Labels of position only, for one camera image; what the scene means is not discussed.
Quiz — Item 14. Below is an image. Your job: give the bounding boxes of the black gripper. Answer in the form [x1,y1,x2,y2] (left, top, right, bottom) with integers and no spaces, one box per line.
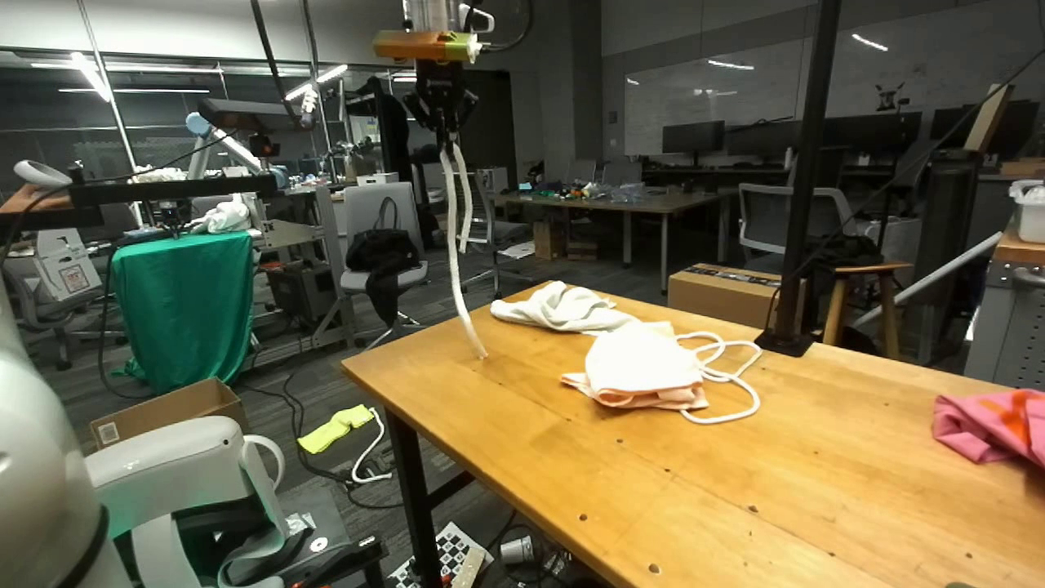
[409,60,476,151]

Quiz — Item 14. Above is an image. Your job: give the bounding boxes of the thick white rope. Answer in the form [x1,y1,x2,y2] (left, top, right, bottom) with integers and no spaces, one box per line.
[438,142,490,363]

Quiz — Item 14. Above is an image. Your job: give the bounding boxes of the white knit towel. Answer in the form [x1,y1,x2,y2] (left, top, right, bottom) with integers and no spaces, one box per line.
[488,277,641,336]

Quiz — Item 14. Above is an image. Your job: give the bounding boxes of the cream drawstring bag teal print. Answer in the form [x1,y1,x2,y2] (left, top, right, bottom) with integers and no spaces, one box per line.
[558,321,769,427]

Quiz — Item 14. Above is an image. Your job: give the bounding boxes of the pink cloth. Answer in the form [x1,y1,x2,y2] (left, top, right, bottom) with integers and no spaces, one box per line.
[929,390,1045,473]

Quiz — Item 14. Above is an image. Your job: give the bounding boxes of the grey office chair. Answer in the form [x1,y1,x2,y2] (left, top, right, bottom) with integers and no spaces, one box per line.
[467,166,516,256]
[735,179,812,259]

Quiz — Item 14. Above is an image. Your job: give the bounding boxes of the black draped jacket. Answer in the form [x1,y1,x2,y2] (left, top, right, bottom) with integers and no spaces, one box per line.
[343,225,428,326]

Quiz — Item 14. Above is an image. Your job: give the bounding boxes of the long wooden table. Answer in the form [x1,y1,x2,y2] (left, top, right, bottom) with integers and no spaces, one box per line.
[493,186,728,292]

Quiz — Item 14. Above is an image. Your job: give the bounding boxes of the black overhead bar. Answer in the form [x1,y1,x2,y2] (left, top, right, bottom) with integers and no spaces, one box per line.
[197,95,318,133]

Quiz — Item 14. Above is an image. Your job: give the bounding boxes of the white crumpled plastic bag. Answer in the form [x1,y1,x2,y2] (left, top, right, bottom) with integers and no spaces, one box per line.
[186,194,260,238]

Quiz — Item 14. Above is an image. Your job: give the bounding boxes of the black computer monitor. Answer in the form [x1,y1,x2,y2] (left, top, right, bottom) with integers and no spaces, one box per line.
[659,120,728,165]
[834,110,929,166]

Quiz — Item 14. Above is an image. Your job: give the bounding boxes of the black lab desk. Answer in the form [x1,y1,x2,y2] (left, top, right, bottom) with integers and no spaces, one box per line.
[43,169,281,228]

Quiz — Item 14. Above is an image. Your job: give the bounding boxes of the green cloth covered table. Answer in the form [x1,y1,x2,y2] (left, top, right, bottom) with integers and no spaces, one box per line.
[107,228,259,397]

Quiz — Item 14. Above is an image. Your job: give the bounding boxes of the large brown cardboard box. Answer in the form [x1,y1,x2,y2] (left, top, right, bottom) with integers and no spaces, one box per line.
[662,261,783,332]

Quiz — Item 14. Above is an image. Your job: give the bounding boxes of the yellow green power strip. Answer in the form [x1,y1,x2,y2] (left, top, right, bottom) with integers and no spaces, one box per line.
[293,401,381,460]

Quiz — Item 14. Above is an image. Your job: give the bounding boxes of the black vertical pole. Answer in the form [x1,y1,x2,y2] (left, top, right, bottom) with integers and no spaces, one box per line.
[751,0,847,361]

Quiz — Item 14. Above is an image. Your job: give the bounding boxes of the flat cardboard box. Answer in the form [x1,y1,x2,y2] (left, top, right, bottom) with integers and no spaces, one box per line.
[86,377,247,450]

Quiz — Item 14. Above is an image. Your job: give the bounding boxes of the white grey device panel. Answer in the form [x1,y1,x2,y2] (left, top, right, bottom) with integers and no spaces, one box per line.
[28,225,107,306]

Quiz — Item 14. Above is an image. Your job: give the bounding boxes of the checkered calibration card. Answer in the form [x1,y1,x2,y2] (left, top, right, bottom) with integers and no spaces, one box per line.
[433,521,499,588]

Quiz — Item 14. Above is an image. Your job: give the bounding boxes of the wooden stool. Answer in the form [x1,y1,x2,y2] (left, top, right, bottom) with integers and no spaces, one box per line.
[820,259,918,350]

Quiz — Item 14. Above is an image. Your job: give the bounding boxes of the wooden board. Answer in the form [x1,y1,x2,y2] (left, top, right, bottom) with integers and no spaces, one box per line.
[960,79,1017,156]

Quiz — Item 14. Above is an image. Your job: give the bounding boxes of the white plastic bin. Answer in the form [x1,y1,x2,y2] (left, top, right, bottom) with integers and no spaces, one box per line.
[1006,178,1045,245]

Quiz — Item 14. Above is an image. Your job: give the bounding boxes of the workbench with wooden top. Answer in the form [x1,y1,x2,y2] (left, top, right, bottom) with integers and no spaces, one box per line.
[960,225,1045,390]

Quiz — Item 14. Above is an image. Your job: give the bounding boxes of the thin white cable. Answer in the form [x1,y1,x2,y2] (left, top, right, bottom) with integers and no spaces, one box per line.
[348,414,402,490]

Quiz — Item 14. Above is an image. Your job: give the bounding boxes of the aluminium extrusion rail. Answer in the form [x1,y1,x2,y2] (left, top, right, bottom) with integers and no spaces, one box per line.
[853,225,1009,332]

